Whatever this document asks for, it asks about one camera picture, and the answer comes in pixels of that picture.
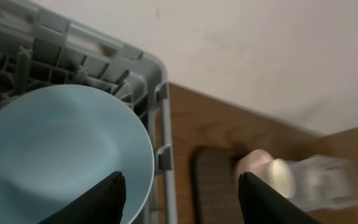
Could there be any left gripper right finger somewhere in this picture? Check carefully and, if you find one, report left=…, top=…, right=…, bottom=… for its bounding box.
left=237, top=172, right=319, bottom=224

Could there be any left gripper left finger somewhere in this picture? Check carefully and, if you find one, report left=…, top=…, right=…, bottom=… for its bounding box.
left=40, top=171, right=126, bottom=224

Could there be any light blue bowl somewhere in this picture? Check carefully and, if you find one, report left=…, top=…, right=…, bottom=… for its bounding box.
left=0, top=85, right=155, bottom=223

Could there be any cream plastic cup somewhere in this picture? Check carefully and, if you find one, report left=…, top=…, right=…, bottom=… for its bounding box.
left=251, top=159, right=296, bottom=198

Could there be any dark brown serving tray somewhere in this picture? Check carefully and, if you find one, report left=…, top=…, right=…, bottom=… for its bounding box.
left=191, top=147, right=244, bottom=224

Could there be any clear plastic bin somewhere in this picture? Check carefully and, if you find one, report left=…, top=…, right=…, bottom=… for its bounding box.
left=287, top=155, right=358, bottom=212

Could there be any grey plastic dish rack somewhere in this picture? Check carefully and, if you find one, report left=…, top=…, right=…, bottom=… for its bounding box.
left=0, top=0, right=178, bottom=223

